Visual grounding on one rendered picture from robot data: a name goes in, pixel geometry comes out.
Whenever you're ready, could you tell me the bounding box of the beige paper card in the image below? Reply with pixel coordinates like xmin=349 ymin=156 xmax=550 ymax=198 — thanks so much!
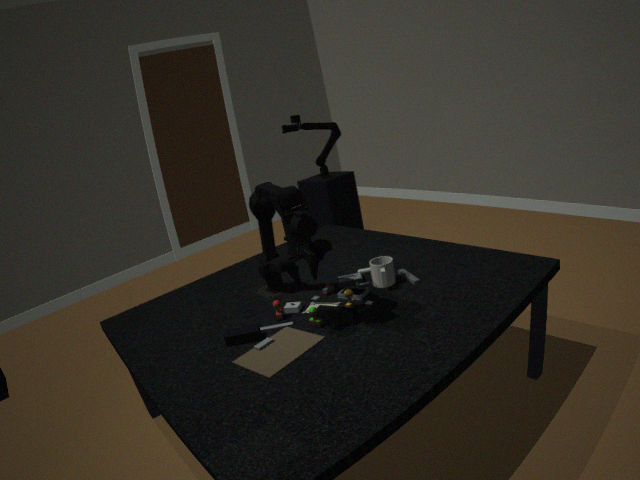
xmin=301 ymin=302 xmax=341 ymax=314

